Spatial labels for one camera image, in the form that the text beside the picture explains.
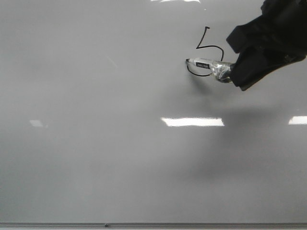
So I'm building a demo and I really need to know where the white whiteboard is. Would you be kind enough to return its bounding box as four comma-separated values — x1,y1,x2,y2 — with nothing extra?
0,0,307,224

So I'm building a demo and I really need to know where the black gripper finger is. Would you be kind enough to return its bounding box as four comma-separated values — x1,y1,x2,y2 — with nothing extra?
230,45,286,91
226,17,264,54

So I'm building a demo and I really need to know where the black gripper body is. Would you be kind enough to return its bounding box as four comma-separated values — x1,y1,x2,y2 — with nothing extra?
258,0,307,69

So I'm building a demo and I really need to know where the white taped whiteboard marker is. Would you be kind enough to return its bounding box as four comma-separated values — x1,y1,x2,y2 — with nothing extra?
185,58,234,83

